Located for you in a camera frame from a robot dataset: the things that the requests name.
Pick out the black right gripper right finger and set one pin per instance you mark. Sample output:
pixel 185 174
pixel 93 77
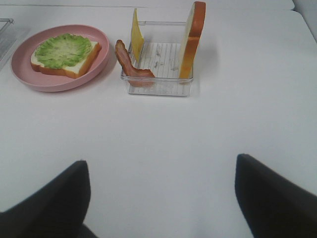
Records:
pixel 273 206

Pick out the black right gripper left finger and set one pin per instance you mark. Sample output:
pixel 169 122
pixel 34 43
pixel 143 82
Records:
pixel 57 210

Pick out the tray bacon strip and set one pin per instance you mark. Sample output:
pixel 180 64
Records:
pixel 126 64

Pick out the green lettuce leaf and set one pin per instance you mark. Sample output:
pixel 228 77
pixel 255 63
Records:
pixel 63 50

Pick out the tray bread slice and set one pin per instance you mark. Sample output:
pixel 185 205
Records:
pixel 191 38

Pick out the yellow cheese slice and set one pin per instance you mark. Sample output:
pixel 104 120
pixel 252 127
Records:
pixel 137 39

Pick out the pink round plate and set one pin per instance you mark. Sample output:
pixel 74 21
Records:
pixel 21 59

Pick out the clear left plastic tray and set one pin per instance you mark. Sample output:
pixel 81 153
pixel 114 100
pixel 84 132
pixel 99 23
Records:
pixel 8 39

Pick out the clear plastic tray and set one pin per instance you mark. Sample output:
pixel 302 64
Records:
pixel 159 54
pixel 8 39

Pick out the clear right plastic tray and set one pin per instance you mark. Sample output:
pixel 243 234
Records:
pixel 159 54

